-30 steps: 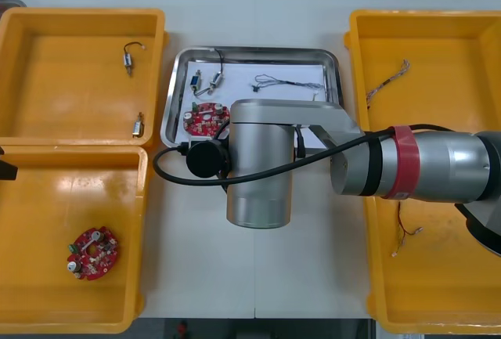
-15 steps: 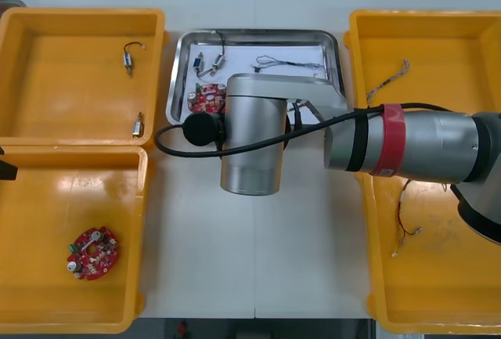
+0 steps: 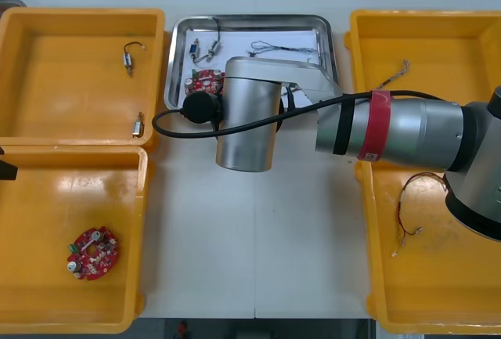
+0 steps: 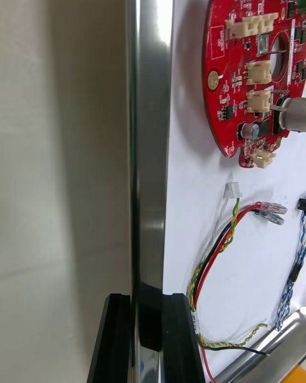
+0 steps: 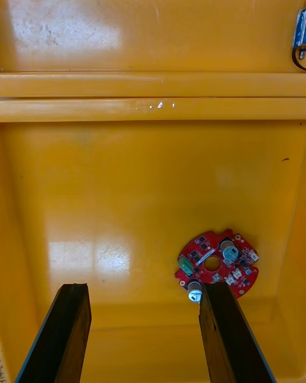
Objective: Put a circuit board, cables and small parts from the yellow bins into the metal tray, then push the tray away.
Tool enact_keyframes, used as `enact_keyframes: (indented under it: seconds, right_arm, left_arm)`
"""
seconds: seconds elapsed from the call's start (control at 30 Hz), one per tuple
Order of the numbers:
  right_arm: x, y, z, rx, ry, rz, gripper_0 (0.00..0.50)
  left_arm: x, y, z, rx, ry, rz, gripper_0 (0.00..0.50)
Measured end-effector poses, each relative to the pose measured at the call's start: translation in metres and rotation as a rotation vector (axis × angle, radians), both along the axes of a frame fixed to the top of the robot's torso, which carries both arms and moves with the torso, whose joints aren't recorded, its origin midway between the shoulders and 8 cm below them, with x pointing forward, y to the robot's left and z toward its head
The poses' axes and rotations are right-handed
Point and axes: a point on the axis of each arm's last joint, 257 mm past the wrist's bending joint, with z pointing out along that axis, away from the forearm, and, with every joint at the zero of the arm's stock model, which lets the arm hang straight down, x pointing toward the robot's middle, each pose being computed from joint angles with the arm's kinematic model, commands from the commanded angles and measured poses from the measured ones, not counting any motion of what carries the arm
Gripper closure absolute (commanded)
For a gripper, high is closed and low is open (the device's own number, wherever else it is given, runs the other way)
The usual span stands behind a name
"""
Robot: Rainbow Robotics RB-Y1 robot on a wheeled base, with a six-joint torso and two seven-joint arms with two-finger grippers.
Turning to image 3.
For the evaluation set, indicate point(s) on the round red circuit board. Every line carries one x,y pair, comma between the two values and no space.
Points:
92,254
201,78

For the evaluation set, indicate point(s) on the steel tray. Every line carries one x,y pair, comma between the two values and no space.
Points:
250,20

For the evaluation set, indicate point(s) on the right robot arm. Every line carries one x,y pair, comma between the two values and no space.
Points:
411,131

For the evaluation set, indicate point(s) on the yellow-orange plastic bin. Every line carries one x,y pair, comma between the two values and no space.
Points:
422,284
430,41
58,307
58,33

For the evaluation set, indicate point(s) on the small metal solenoid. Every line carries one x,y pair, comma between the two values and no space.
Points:
137,127
127,60

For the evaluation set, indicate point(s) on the white sheet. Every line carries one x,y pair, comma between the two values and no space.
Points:
235,41

